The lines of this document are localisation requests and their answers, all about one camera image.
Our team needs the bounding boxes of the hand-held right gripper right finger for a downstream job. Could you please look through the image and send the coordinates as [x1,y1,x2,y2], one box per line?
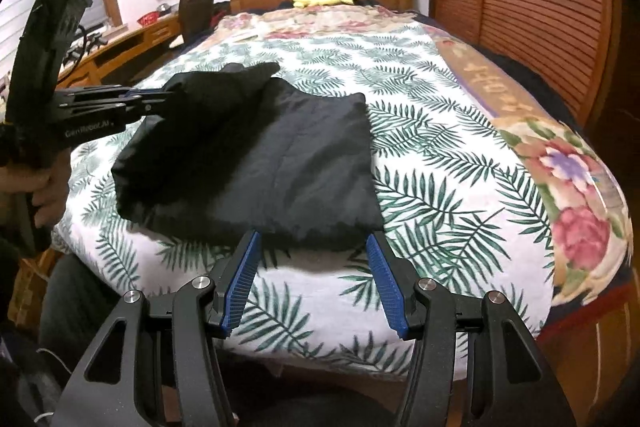
[366,233,576,427]

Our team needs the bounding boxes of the black jacket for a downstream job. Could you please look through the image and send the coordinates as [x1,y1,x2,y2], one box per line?
[110,62,387,254]

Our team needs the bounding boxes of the person's dark trousers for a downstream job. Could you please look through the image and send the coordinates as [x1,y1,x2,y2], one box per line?
[39,251,128,385]

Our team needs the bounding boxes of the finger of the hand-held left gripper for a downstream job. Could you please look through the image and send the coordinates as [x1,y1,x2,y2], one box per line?
[59,87,177,106]
[59,100,174,126]

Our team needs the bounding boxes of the fern print blanket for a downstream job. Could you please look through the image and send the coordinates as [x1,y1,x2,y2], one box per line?
[52,24,557,379]

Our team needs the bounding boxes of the wooden bed side rail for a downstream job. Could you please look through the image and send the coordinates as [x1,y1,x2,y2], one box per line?
[539,287,637,410]

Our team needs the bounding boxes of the wooden desk cabinet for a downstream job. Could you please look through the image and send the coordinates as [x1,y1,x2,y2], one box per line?
[55,9,187,88]

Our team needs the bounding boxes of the dark brown chair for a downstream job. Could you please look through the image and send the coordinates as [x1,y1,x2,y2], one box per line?
[179,0,217,48]

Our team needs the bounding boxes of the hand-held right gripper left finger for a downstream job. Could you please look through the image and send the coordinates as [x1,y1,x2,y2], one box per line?
[52,230,262,427]

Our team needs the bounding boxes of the person's left hand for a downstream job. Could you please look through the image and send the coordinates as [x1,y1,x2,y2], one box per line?
[0,151,72,239]

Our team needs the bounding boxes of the floral quilt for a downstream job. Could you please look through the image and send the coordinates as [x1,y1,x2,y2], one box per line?
[210,3,632,308]

